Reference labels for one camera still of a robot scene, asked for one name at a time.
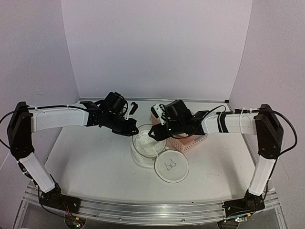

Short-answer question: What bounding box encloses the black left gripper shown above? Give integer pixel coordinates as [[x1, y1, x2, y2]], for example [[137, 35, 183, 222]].
[[105, 112, 139, 137]]

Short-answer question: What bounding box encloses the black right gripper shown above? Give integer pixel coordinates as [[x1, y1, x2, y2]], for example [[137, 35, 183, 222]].
[[148, 119, 184, 142]]

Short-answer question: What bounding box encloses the white bra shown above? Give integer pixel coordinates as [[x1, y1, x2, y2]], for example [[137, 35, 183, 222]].
[[133, 130, 164, 157]]

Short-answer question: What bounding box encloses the pink plastic basket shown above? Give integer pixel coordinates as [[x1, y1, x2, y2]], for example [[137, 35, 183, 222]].
[[150, 112, 208, 154]]

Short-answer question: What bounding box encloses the white mesh laundry bag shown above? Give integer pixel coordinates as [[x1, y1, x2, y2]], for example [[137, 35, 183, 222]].
[[130, 124, 190, 184]]

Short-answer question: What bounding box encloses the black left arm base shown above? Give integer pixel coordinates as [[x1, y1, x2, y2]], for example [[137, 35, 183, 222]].
[[38, 177, 81, 213]]

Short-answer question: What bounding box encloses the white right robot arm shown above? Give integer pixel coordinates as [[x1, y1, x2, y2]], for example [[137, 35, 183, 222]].
[[149, 100, 298, 211]]

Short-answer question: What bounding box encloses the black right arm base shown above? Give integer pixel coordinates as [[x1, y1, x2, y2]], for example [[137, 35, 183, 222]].
[[222, 182, 268, 219]]

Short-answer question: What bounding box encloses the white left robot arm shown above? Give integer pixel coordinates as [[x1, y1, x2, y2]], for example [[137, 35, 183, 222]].
[[4, 92, 139, 208]]

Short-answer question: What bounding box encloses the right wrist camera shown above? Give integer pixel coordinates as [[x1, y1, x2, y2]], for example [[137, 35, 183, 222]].
[[151, 103, 166, 125]]

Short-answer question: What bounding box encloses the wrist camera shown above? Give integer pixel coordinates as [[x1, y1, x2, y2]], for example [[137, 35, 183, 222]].
[[124, 102, 138, 120], [151, 103, 166, 125]]

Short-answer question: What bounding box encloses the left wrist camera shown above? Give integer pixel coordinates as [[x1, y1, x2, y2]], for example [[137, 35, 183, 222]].
[[124, 102, 138, 120]]

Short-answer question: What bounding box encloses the aluminium front rail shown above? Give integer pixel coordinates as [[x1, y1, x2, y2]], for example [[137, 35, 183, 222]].
[[12, 183, 287, 229]]

